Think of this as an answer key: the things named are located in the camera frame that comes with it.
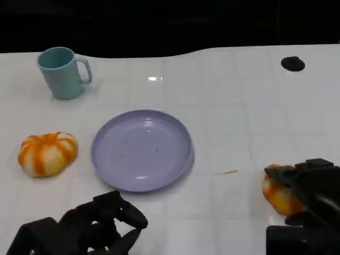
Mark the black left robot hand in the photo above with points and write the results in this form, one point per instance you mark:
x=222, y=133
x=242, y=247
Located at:
x=106, y=220

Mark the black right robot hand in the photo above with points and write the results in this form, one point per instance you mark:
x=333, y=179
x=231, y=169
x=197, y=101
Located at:
x=318, y=191

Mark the orange and white bread roll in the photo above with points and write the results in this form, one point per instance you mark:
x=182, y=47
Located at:
x=279, y=197
x=47, y=155

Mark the lilac plate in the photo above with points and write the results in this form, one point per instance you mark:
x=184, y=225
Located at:
x=140, y=151

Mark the black table grommet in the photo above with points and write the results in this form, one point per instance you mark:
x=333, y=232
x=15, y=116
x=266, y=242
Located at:
x=292, y=63

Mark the pale green mug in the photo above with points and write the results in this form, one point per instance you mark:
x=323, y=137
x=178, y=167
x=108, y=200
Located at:
x=62, y=77

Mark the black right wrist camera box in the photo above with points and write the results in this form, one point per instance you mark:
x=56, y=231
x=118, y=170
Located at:
x=292, y=241

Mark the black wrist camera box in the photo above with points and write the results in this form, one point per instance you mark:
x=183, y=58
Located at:
x=40, y=236
x=292, y=241

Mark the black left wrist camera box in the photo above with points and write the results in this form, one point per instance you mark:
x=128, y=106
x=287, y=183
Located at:
x=40, y=236

